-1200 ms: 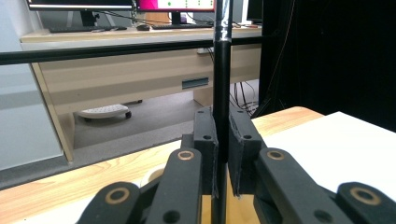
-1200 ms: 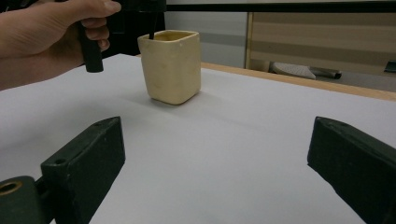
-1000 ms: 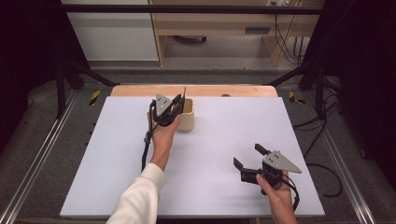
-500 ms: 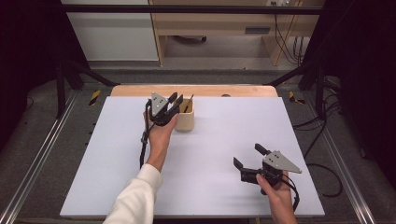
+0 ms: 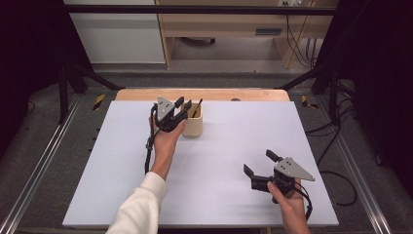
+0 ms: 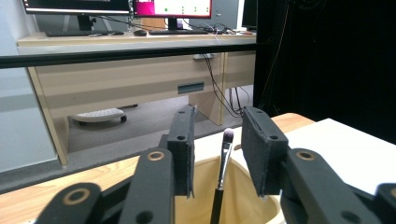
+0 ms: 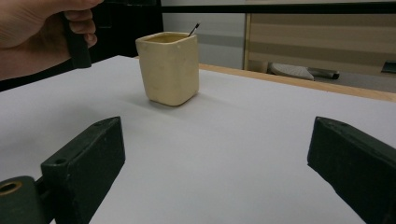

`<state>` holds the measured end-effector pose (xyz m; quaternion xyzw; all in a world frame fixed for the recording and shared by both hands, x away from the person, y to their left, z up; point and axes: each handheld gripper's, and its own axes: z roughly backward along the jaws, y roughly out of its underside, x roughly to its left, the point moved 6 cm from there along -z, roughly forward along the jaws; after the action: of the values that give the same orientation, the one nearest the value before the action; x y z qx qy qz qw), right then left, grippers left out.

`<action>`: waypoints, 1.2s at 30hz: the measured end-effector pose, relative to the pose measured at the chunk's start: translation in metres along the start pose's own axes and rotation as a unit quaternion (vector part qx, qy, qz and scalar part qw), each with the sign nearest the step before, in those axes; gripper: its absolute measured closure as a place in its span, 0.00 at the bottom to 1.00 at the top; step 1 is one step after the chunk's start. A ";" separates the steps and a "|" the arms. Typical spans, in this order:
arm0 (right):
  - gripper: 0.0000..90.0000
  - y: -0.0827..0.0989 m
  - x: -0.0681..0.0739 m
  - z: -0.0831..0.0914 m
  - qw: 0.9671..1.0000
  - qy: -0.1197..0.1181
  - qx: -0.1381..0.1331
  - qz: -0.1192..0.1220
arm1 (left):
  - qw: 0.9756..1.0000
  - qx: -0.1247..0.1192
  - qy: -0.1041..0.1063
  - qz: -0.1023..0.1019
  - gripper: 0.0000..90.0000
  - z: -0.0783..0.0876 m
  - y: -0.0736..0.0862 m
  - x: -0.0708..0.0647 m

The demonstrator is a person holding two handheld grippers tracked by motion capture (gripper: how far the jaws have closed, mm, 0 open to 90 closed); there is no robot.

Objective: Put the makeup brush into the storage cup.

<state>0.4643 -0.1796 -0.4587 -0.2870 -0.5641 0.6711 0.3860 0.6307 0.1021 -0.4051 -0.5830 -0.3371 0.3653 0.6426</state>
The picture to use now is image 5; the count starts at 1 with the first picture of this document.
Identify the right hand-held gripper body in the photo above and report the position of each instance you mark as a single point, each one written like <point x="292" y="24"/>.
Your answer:
<point x="287" y="172"/>

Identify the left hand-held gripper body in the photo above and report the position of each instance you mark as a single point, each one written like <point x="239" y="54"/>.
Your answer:
<point x="165" y="113"/>

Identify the black pen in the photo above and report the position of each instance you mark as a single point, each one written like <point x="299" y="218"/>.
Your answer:
<point x="197" y="109"/>

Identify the beige square cup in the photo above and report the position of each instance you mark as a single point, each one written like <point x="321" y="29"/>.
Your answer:
<point x="195" y="128"/>

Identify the person's right hand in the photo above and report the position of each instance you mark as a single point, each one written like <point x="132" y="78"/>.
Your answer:
<point x="292" y="201"/>

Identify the person's left hand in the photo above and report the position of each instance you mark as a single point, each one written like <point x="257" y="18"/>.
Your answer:
<point x="165" y="144"/>

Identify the wooden table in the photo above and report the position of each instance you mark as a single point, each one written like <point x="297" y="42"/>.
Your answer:
<point x="227" y="94"/>

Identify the white table board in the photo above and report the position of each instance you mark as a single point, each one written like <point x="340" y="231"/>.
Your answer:
<point x="211" y="195"/>

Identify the yellow black tape marker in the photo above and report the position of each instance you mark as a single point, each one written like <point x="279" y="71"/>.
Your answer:
<point x="306" y="101"/>
<point x="98" y="101"/>

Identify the white cabinet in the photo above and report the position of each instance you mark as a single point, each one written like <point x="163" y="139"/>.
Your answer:
<point x="120" y="39"/>

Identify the light wooden desk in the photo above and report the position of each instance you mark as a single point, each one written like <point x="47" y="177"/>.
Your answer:
<point x="224" y="24"/>

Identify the black curtain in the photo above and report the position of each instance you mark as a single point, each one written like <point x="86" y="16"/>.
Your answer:
<point x="29" y="48"/>
<point x="380" y="65"/>

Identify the white power strip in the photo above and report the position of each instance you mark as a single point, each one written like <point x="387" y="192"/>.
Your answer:
<point x="292" y="3"/>

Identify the aluminium floor rail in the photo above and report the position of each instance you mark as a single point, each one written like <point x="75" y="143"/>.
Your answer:
<point x="357" y="169"/>
<point x="39" y="162"/>

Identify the black frame strut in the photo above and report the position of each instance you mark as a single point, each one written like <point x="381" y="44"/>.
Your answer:
<point x="81" y="76"/>
<point x="324" y="78"/>

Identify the black horizontal frame bar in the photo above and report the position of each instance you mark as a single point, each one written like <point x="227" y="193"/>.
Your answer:
<point x="195" y="9"/>

